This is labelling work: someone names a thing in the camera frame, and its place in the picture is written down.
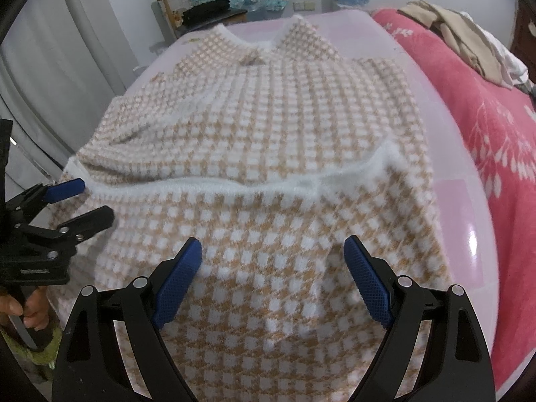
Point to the pink floral blanket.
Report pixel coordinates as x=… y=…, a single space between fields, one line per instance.
x=452 y=71

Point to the white wall socket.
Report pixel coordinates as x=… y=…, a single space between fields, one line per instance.
x=303 y=6

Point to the person's left hand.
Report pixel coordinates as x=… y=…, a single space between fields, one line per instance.
x=33 y=307

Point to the grey curtain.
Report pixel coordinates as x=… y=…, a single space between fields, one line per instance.
x=63 y=71

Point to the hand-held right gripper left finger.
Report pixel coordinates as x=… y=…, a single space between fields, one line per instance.
x=176 y=284

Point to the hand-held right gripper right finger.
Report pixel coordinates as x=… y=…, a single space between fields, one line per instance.
x=370 y=280

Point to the lilac glossy board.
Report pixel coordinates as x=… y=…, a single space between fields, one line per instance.
x=460 y=184

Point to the beige clothes pile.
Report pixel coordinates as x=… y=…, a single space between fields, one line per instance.
x=460 y=37

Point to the beige white checked coat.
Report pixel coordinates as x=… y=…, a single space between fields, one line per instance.
x=272 y=217

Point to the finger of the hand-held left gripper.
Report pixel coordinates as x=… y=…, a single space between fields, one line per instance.
x=65 y=188
x=92 y=220

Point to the green fluffy rug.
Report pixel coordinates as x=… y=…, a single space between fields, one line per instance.
x=42 y=356

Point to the white cloth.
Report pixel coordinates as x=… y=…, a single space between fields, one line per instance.
x=508 y=60

